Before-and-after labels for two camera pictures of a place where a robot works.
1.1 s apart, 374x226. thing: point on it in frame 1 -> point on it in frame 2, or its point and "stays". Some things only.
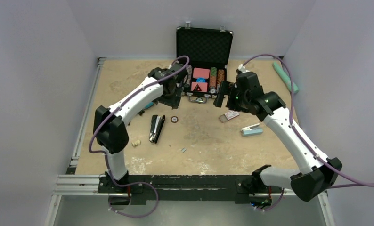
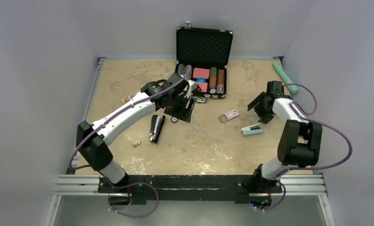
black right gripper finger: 228,103 -> 256,100
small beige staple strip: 134,144 stays
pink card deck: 200,73 stays
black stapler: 157,123 stays
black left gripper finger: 176,100 -> 189,109
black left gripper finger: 172,101 -> 182,111
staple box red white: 225,117 stays
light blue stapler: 252,130 stays
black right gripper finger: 219,100 -> 265,117
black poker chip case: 209,51 stays
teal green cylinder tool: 285,77 stays
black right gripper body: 239,100 -> 261,107
